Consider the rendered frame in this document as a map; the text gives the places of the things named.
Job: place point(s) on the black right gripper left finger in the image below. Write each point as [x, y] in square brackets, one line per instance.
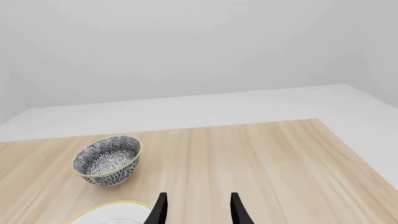
[158, 211]

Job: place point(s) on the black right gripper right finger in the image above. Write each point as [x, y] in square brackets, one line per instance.
[240, 211]

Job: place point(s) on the white plate with yellow rim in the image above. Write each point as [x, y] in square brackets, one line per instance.
[112, 213]

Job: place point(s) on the black white patterned bowl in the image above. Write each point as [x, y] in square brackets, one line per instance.
[107, 161]

